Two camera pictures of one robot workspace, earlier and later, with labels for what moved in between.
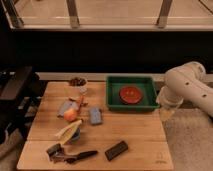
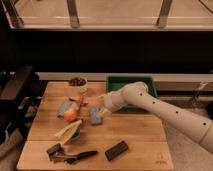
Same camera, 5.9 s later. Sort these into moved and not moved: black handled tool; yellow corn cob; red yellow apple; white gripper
Moved: white gripper
Not moved: red yellow apple; yellow corn cob; black handled tool
